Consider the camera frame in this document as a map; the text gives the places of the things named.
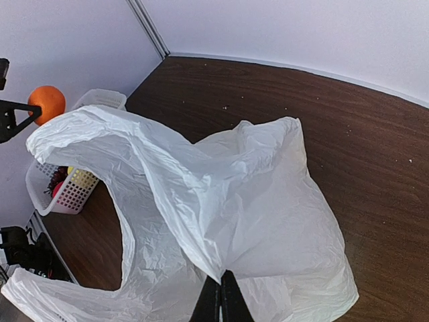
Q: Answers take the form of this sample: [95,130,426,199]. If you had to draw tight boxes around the yellow fruit lower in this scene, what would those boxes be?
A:
[66,166,99,198]

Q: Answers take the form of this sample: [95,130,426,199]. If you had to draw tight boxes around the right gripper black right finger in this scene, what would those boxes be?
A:
[221,270,254,322]

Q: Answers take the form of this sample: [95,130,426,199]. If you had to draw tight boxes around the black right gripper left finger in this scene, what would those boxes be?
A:
[189,276,221,322]

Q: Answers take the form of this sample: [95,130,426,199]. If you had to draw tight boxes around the white plastic bag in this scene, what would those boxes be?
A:
[1,105,359,321]

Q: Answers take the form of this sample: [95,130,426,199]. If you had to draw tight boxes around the left aluminium frame post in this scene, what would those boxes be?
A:
[126,0,170,60]

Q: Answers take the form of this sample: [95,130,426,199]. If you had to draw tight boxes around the dark purple grapes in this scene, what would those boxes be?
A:
[45,166,68,197]

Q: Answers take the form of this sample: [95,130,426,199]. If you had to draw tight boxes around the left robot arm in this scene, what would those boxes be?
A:
[1,100,70,280]

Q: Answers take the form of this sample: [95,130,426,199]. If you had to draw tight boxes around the orange fruit from bag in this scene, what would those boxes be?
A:
[27,85,66,126]

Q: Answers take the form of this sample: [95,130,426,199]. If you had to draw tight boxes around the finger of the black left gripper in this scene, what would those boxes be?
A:
[0,100,42,144]

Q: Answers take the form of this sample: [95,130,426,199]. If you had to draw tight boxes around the red fruit lower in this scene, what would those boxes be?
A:
[53,182,81,210]

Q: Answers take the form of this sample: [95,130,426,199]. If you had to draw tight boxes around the white perforated plastic basket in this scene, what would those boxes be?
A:
[25,89,127,216]

